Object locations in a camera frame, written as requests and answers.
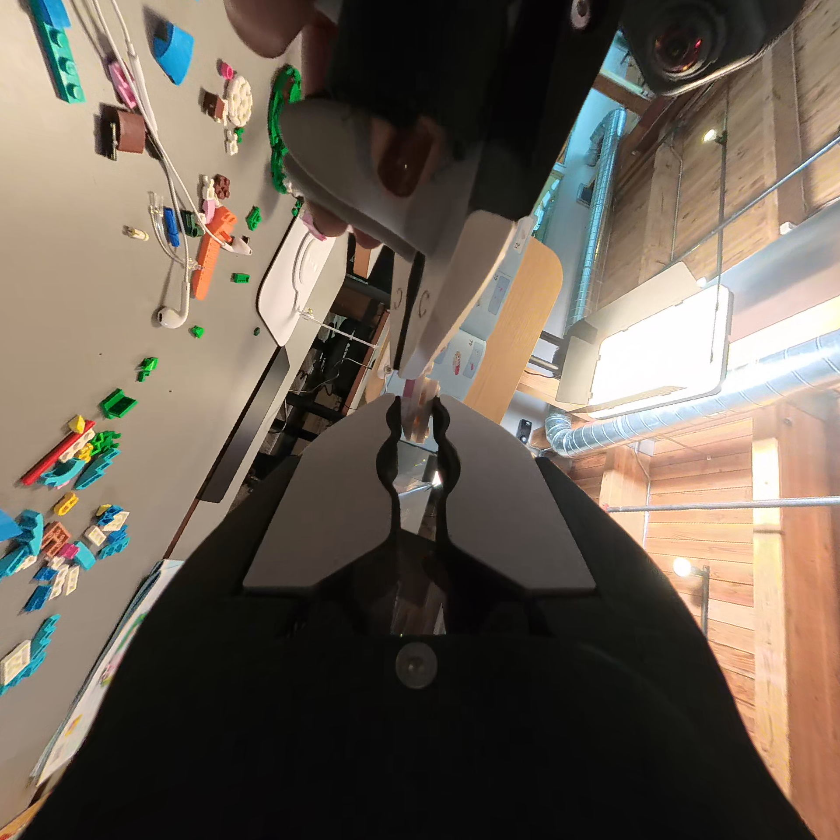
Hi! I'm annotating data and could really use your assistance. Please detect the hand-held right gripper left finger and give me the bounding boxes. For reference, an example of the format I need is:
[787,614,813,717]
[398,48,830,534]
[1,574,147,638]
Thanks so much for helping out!
[241,392,403,597]

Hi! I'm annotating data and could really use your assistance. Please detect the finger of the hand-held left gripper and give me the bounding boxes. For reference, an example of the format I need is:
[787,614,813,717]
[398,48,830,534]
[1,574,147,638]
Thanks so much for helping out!
[395,209,536,382]
[390,252,431,368]

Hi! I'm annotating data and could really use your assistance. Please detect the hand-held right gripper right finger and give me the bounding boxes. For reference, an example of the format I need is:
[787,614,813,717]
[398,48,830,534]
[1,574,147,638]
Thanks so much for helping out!
[436,394,599,597]

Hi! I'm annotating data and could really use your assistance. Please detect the small pink tan lego assembly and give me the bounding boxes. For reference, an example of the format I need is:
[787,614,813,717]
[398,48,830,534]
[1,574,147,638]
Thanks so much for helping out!
[402,377,442,442]

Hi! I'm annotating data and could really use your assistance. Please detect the orange lego plate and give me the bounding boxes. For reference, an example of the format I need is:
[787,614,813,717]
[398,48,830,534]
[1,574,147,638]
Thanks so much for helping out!
[189,205,238,301]

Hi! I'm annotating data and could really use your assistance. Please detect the green lego vine piece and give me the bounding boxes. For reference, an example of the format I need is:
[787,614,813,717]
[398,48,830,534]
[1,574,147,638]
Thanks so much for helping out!
[268,64,304,196]

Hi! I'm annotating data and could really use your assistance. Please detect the pile of mixed colourful lego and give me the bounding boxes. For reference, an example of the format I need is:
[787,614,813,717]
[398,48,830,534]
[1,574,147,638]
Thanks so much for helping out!
[20,413,123,492]

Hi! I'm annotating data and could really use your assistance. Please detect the pile of teal blue lego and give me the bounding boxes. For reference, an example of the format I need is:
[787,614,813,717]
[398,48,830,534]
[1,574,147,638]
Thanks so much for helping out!
[0,502,132,613]

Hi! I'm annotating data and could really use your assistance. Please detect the white round lego plate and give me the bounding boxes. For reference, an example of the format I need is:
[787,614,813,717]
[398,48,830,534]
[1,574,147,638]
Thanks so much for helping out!
[225,74,255,127]

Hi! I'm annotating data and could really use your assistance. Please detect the lego instruction booklet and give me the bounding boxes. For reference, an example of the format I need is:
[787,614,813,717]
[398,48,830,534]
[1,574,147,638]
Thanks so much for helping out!
[29,558,186,788]

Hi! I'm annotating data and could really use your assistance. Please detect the brown lego barrel piece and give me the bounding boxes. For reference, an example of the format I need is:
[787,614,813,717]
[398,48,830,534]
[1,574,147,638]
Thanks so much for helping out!
[100,104,150,160]

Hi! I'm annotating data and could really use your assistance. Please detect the white teal lego plates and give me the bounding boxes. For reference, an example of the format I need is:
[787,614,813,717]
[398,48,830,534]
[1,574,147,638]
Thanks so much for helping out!
[0,613,61,697]

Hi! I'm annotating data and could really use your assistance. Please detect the blue lego slope piece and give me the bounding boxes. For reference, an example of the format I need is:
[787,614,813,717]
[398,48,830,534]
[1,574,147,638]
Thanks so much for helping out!
[153,20,196,86]

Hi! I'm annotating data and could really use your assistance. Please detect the pink lego piece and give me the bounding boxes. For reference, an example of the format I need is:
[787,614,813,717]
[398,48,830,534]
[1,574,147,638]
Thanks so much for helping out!
[107,60,140,107]

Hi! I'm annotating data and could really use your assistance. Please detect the long teal lego plate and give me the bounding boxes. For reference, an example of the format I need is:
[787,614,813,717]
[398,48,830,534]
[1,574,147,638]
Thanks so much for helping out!
[28,0,88,105]

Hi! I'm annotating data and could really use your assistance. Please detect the person's left hand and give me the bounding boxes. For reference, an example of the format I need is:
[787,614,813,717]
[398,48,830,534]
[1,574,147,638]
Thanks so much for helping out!
[223,0,442,250]

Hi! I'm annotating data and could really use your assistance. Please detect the light wooden table top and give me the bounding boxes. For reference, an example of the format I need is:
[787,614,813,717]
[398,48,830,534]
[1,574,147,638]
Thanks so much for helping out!
[462,236,564,425]

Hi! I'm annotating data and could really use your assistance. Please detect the white tray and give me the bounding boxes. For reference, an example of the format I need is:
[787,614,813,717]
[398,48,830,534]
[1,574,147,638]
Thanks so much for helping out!
[257,211,350,347]

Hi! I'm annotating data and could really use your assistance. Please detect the bright ceiling light panel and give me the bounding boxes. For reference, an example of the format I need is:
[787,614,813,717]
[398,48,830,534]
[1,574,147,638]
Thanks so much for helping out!
[556,261,735,413]

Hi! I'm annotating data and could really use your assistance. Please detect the metal ceiling rod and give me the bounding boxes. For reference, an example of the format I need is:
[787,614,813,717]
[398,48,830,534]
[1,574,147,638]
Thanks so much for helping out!
[604,497,840,514]

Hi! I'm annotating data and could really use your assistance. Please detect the silver ventilation duct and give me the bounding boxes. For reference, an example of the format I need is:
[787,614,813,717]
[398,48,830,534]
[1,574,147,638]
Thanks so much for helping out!
[545,328,840,458]
[570,108,629,329]

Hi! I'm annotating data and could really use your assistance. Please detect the wall spot lamp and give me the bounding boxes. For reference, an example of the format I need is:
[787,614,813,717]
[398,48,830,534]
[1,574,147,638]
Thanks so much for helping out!
[671,556,711,639]

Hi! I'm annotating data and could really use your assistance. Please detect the white wired earphones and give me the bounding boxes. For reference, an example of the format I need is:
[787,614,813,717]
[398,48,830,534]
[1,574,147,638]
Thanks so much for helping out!
[69,0,256,330]

